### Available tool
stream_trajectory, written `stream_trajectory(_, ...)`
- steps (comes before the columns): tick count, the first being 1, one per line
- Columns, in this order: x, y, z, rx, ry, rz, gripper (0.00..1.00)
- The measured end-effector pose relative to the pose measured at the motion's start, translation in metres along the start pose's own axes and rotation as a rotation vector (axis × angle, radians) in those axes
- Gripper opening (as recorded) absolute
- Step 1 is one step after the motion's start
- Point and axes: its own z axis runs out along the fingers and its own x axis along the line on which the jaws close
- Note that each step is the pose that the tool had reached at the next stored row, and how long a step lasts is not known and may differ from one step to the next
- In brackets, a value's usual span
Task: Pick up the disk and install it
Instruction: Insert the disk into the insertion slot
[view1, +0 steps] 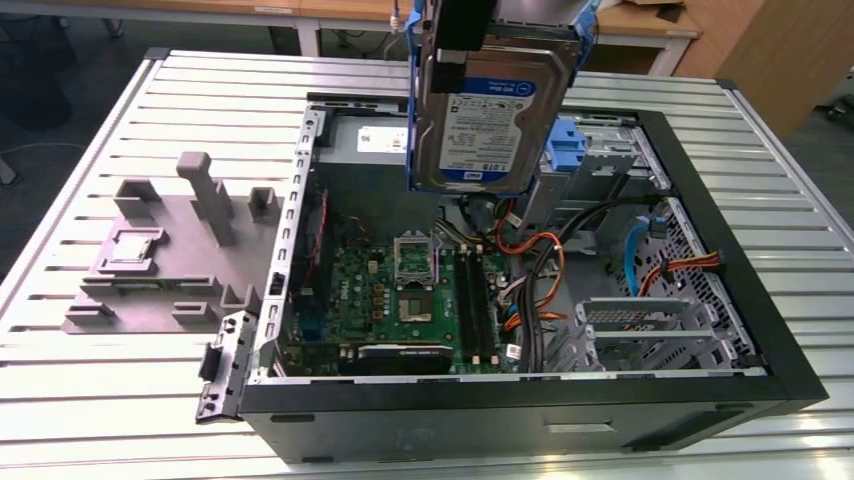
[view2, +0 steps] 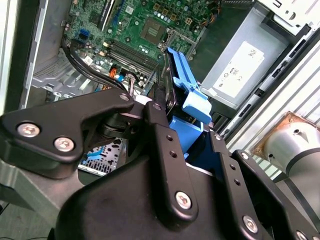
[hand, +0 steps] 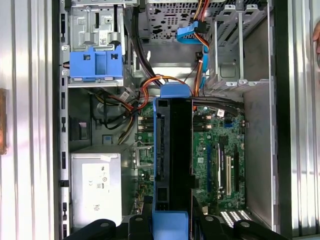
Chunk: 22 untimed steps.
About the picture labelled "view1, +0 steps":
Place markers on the grey power supply unit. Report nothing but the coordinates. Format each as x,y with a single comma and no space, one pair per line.
367,200

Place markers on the silver CPU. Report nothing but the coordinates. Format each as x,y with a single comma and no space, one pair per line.
130,250

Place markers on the black graphics card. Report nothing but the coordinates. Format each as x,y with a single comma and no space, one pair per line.
400,357

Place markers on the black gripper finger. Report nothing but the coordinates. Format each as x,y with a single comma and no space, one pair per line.
460,30

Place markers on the black RAM slot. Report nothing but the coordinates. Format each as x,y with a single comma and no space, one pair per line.
487,305
467,305

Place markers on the grey case latch panel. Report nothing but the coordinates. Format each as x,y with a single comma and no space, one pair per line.
233,360

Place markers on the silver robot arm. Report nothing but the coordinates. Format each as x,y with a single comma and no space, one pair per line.
533,12

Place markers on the locking lever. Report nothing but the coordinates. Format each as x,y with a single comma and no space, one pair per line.
436,265

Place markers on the grey parts rack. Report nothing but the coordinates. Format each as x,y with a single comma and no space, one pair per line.
186,260

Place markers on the blue expansion slot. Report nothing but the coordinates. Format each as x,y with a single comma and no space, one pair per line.
309,330

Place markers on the green motherboard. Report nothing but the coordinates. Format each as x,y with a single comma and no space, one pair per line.
360,300

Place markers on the black chair base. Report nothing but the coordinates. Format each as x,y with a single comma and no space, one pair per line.
840,107

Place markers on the CPU socket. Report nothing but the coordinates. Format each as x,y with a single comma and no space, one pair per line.
417,309

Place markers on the wooden desk white frame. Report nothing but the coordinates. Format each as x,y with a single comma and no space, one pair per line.
653,22

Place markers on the hard disk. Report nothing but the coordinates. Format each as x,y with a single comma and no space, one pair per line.
487,135

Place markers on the grey optical drive cage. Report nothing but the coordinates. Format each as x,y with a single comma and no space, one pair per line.
543,210

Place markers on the wooden cabinet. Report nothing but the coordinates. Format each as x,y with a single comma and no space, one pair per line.
787,50

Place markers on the black open PC case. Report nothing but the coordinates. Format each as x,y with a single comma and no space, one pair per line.
467,420

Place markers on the blue drive latch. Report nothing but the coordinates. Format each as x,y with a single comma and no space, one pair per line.
569,150

